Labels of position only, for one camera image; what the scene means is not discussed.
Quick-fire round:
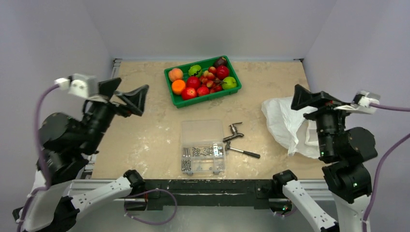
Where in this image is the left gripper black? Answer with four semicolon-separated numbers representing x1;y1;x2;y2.
82;77;150;151

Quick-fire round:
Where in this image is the white plastic bag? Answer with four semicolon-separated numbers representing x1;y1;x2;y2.
261;97;320;159

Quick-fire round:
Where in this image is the fake green apple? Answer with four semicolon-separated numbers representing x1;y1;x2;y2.
221;76;237;90

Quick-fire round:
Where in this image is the fake red apple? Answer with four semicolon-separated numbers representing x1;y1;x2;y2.
197;86;210;97
216;65;230;80
186;76;202;90

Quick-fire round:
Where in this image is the fake red cherry bunch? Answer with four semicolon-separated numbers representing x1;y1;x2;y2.
199;66;223;93

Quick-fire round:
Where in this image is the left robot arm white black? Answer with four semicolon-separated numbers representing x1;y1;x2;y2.
13;73;149;232

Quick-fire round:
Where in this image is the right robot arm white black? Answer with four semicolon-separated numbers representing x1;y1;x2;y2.
271;85;380;232

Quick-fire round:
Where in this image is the fake orange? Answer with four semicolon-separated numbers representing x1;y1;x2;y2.
171;79;186;95

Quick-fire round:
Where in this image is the fake green cracked fruit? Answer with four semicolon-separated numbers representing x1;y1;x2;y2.
188;64;203;77

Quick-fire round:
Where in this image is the fake dark red fruit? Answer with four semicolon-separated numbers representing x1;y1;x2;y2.
213;56;228;68

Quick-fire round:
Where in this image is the green plastic tray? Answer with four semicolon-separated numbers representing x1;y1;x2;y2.
163;56;242;108

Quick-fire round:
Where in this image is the clear plastic screw box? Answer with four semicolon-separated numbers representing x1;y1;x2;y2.
181;120;226;176

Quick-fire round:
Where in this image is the black base bar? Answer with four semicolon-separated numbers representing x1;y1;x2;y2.
113;178;289;212

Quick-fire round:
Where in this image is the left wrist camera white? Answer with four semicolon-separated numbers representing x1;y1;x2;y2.
54;73;99;99

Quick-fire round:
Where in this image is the small black-handled hammer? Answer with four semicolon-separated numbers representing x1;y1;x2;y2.
225;141;261;159

